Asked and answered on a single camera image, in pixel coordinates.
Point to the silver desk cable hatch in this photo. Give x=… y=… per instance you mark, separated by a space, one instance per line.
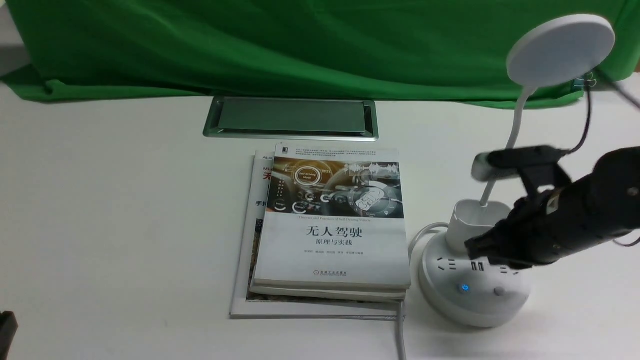
x=295 y=119

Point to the dark object at left edge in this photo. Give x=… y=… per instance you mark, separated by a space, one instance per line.
x=8 y=329

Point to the green backdrop cloth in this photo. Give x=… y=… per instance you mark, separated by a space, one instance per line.
x=398 y=50

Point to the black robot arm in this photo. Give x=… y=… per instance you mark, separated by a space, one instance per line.
x=621 y=167

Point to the white self-driving book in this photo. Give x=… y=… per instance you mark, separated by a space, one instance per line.
x=334 y=220

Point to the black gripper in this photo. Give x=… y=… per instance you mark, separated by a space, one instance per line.
x=548 y=226

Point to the metal binder clip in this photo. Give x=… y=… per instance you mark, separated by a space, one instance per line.
x=585 y=82

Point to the large bottom book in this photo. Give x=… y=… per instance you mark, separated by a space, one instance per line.
x=247 y=305

